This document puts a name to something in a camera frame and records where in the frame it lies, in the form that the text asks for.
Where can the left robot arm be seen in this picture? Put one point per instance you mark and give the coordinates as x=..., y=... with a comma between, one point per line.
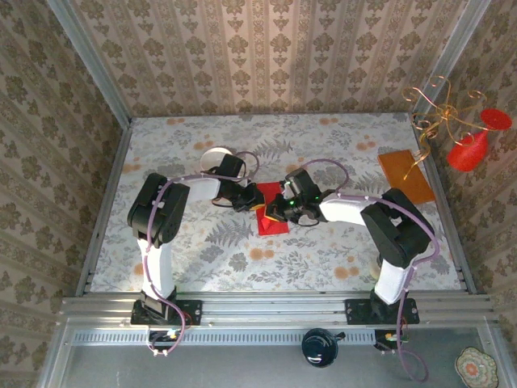
x=155, y=210

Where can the aluminium cage frame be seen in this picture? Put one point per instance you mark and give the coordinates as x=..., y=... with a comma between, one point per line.
x=274, y=307

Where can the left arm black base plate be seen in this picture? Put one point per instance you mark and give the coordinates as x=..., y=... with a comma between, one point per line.
x=190, y=311

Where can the white bowl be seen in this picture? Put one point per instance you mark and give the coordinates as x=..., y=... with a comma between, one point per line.
x=210, y=157

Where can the small controller board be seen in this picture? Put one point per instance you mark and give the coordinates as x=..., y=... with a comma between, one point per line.
x=163, y=337
x=389, y=337

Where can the patterned decorative plate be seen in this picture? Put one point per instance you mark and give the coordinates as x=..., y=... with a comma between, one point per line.
x=474, y=368

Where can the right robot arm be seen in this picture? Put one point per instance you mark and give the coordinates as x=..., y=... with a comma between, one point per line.
x=400, y=230

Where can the dark blue cup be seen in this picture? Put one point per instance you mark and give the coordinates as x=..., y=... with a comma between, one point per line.
x=319, y=347

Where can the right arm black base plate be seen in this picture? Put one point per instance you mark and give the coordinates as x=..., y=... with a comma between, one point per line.
x=357, y=311

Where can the red wine glass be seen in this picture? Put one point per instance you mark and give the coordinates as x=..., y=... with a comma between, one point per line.
x=468, y=153

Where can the orange wooden board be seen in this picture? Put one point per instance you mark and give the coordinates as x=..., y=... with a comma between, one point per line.
x=406, y=178

